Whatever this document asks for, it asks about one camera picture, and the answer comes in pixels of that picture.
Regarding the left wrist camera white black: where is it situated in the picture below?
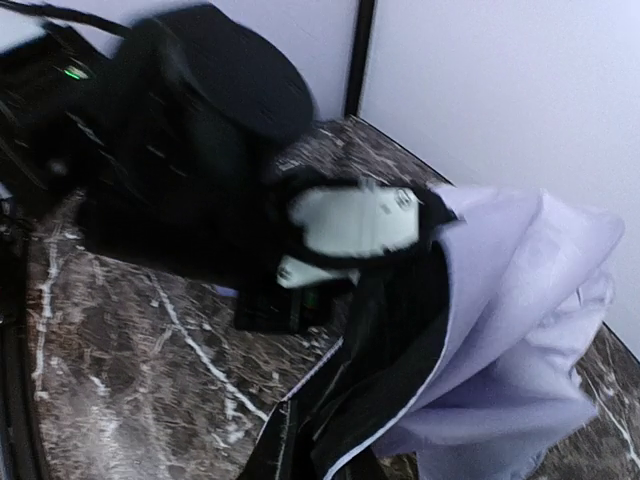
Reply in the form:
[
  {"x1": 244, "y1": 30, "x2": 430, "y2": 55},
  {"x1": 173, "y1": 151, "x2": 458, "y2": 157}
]
[{"x1": 277, "y1": 182, "x2": 422, "y2": 289}]

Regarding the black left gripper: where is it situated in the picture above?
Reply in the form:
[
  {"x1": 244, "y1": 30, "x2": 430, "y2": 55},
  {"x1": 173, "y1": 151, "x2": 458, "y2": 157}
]
[{"x1": 233, "y1": 285, "x2": 334, "y2": 334}]

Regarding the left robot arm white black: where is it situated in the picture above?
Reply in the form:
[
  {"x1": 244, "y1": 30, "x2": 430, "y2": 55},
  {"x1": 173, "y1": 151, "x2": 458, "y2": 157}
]
[{"x1": 1, "y1": 1, "x2": 332, "y2": 334}]

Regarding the left black corner post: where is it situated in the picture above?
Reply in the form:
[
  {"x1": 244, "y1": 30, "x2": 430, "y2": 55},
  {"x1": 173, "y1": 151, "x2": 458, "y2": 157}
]
[{"x1": 343, "y1": 0, "x2": 376, "y2": 117}]

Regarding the lavender folding umbrella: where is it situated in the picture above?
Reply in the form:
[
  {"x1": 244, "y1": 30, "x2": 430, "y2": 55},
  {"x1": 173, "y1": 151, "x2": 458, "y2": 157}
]
[{"x1": 242, "y1": 186, "x2": 624, "y2": 479}]

